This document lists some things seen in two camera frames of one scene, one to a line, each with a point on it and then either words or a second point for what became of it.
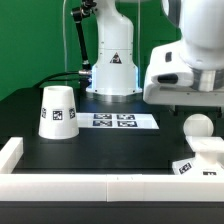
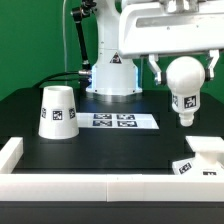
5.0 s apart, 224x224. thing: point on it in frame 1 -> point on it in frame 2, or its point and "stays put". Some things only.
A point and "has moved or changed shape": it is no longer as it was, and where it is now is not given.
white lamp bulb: (196, 125) has moved or changed shape
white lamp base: (208, 159) stays put
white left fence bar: (10, 155) stays put
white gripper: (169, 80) -> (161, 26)
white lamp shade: (58, 117) stays put
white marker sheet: (116, 121) stays put
